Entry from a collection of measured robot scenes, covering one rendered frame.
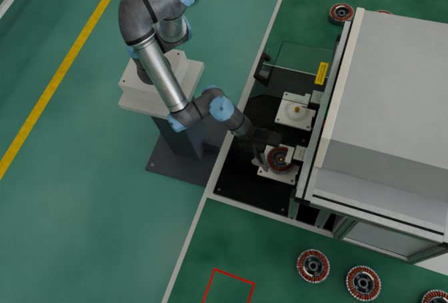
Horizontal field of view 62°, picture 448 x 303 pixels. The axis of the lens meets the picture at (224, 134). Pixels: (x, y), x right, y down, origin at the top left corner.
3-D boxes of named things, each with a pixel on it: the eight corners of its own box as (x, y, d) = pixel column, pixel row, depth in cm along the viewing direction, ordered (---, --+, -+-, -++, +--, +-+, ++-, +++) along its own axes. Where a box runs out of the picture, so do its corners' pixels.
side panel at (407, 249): (333, 238, 136) (349, 218, 107) (335, 230, 137) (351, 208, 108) (413, 264, 129) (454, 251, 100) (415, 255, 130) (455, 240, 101)
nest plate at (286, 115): (274, 122, 156) (274, 121, 155) (284, 93, 162) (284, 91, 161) (309, 131, 152) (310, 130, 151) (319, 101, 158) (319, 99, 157)
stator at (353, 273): (367, 308, 124) (370, 308, 121) (338, 286, 128) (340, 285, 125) (385, 280, 127) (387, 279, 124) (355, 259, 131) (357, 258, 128)
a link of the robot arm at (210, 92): (189, 93, 133) (199, 109, 125) (215, 79, 134) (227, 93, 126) (197, 109, 138) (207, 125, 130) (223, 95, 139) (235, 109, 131)
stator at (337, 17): (355, 23, 175) (357, 17, 172) (332, 28, 176) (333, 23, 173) (349, 6, 180) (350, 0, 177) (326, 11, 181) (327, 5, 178)
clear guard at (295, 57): (249, 99, 135) (248, 90, 130) (268, 47, 144) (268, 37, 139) (339, 121, 127) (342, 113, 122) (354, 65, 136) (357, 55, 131)
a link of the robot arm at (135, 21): (101, 7, 100) (179, 140, 128) (137, -12, 101) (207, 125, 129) (98, 1, 110) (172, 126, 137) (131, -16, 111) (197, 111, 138)
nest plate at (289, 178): (257, 174, 147) (257, 173, 146) (268, 141, 153) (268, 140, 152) (294, 185, 144) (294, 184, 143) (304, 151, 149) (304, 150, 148)
